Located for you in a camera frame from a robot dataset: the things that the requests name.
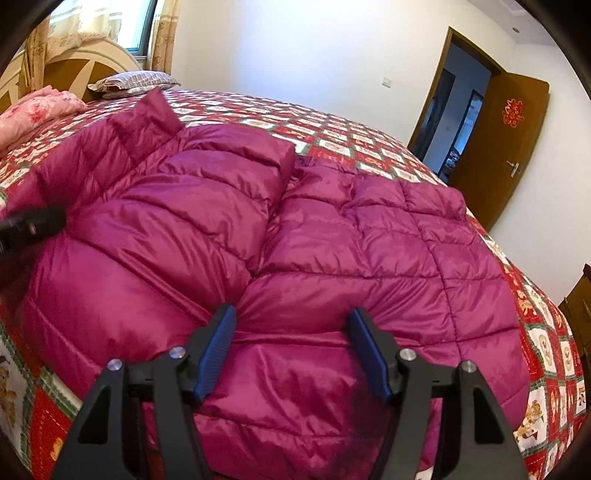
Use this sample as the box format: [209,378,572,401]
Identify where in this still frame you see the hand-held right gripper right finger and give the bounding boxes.
[347,307,529,480]

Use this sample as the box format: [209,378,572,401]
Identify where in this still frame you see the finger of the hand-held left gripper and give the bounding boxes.
[0,206,66,254]

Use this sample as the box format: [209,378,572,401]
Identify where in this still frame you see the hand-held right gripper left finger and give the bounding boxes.
[51,302,238,480]

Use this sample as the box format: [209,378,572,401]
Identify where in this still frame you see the magenta quilted down jacket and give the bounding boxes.
[0,88,532,480]

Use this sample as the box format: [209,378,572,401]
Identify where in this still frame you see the pink floral blanket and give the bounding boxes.
[0,89,88,151]

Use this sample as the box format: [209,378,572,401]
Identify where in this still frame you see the cream wooden headboard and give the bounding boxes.
[0,36,144,114]

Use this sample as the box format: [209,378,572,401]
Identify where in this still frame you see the beige patterned curtain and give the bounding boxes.
[147,0,182,77]
[23,18,52,90]

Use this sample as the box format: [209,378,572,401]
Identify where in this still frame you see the striped pillow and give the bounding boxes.
[87,71,181,100]

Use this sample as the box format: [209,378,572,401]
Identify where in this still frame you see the brown wooden cabinet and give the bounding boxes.
[558,263,591,365]

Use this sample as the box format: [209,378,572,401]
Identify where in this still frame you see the white sheer curtain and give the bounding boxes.
[48,0,155,47]

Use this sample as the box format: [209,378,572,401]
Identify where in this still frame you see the red patterned bed quilt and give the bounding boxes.
[0,88,583,472]

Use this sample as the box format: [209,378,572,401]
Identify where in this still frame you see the window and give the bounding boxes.
[122,0,153,54]

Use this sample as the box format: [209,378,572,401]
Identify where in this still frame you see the brown wooden door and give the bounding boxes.
[449,71,550,232]

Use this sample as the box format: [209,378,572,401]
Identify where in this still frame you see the red paper door decoration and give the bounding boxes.
[502,98,525,126]

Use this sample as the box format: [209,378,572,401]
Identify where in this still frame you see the dark wooden door frame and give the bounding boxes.
[407,26,504,162]

